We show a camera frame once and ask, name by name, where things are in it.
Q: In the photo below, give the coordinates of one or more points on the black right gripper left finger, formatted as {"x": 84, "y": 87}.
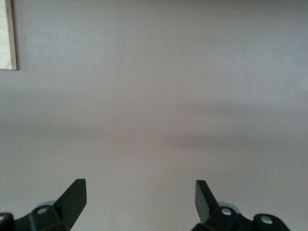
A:
{"x": 69, "y": 204}

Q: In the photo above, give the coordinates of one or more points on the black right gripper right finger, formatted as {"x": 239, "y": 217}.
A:
{"x": 204, "y": 204}

